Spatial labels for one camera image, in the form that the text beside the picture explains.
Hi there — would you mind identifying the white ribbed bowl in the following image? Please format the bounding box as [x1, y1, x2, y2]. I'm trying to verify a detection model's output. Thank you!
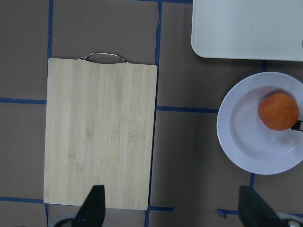
[216, 72, 303, 175]

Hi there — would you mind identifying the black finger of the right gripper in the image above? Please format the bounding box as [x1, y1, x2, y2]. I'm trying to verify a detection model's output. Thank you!
[291, 120, 303, 131]

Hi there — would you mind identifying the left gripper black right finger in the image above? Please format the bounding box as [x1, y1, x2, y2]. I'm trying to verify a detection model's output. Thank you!
[238, 186, 280, 227]

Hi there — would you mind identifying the cream plastic tray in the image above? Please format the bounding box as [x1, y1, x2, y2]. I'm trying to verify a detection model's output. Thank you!
[191, 0, 303, 61]

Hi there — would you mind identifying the orange fruit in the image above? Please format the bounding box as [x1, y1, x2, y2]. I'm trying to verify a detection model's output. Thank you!
[258, 93, 299, 131]

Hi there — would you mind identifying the bamboo cutting board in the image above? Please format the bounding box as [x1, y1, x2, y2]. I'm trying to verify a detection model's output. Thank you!
[44, 58, 158, 210]

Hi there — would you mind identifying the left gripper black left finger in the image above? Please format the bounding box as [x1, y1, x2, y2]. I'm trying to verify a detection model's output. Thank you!
[75, 185, 105, 227]

